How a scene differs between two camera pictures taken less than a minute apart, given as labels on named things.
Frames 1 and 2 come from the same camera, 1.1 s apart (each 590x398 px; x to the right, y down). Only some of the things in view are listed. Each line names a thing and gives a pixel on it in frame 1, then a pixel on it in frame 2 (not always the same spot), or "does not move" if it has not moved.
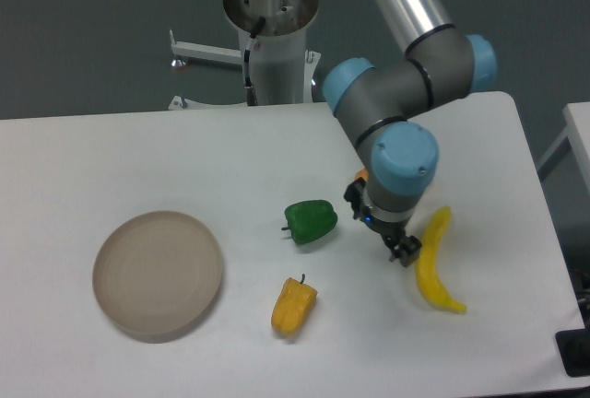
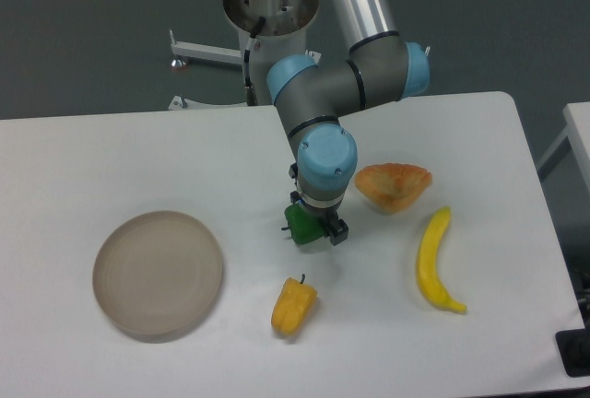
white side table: (577, 129) does not move
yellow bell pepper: (293, 306) does not move
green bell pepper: (309, 220) does not move
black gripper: (357, 196) → (327, 215)
